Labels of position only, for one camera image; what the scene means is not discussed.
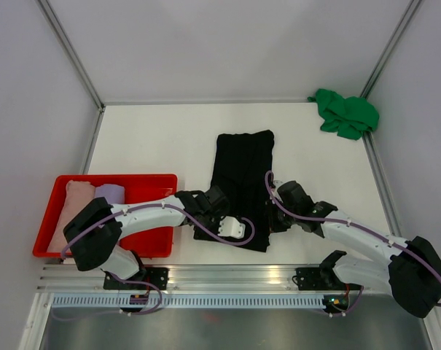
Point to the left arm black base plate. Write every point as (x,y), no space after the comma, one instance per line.
(158,276)

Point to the red plastic bin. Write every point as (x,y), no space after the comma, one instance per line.
(138,188)

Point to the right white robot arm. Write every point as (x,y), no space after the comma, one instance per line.
(407,270)

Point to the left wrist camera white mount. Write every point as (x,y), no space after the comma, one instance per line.
(230,227)

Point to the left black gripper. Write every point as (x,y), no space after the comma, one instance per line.
(199,234)

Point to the green crumpled t shirt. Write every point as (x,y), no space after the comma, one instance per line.
(349,118)

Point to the left aluminium corner post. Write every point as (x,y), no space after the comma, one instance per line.
(64,41)

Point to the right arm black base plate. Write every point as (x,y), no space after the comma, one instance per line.
(314,278)

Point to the aluminium corner post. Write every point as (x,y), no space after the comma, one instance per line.
(396,37)
(64,41)

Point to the slotted grey cable duct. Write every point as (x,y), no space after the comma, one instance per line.
(304,301)

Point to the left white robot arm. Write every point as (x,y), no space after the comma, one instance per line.
(93,236)

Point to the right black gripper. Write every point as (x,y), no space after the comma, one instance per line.
(274,226)

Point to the lavender rolled t shirt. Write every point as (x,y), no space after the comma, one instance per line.
(113,193)

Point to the black t shirt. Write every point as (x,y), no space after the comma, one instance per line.
(240,164)

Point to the aluminium front rail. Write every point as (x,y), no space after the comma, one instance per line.
(181,278)

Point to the right aluminium corner post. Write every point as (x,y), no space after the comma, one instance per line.
(396,37)

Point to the pink rolled t shirt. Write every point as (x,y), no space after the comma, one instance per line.
(78,195)

